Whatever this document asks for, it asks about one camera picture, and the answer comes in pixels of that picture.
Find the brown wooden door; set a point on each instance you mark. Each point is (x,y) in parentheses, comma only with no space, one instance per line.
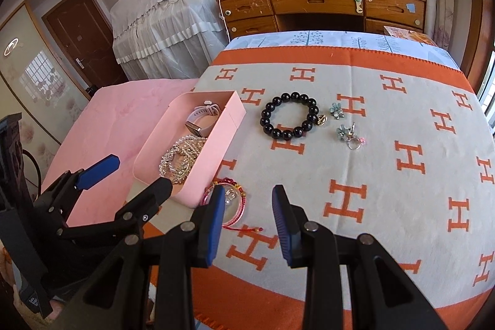
(89,36)

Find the barred window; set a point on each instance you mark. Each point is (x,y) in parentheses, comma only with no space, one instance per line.
(488,82)

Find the frosted sliding door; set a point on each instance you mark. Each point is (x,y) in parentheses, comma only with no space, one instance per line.
(34,82)

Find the pink rectangular box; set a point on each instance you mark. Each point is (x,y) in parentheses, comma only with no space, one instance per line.
(218,144)

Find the orange patterned blanket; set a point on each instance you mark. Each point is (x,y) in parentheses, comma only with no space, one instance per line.
(386,175)

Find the green drawer hook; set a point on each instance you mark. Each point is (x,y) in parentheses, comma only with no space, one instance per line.
(359,5)

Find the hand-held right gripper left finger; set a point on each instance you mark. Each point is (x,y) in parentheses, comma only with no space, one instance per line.
(213,233)

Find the pink smartwatch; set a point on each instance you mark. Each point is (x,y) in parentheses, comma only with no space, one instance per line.
(201,119)

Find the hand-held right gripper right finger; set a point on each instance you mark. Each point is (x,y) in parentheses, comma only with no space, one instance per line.
(285,233)

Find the orange magazine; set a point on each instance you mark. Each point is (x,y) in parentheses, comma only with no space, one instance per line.
(406,34)

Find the lace covered piano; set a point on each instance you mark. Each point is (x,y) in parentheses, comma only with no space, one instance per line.
(166,20)

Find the wooden desk with drawers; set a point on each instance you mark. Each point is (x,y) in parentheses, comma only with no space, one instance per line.
(317,1)

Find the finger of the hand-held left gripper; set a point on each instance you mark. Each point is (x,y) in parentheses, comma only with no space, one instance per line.
(152,196)
(98,169)

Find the person's left hand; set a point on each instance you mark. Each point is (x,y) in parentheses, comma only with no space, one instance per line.
(7,299)

